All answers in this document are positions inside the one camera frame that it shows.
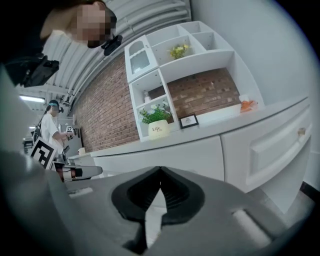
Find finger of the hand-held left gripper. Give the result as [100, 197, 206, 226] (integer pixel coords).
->
[82, 166, 104, 180]

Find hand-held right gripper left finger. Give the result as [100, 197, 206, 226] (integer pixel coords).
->
[67, 166, 161, 256]

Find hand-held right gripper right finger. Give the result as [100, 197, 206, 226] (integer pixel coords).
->
[149, 166, 296, 256]

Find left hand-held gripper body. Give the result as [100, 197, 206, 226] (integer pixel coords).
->
[30, 137, 83, 183]

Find plain white desk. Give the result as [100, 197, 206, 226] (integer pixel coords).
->
[67, 151, 94, 167]

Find ceiling light panel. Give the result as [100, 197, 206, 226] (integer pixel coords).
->
[19, 94, 46, 104]

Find potted white flowers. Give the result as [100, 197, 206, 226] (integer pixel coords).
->
[138, 101, 174, 141]

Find black chest-mounted device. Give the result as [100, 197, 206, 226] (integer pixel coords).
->
[3, 55, 61, 88]

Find orange tissue pack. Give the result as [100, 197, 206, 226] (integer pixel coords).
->
[238, 94, 260, 113]

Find person's head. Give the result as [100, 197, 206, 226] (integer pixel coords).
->
[41, 0, 118, 50]

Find yellow flowers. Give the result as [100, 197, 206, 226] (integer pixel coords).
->
[166, 43, 192, 61]

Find white shelf hutch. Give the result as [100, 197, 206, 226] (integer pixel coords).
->
[124, 20, 266, 143]

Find black picture frame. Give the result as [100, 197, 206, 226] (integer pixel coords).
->
[178, 113, 200, 130]

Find black head-mounted camera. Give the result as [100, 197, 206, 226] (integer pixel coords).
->
[101, 34, 124, 57]

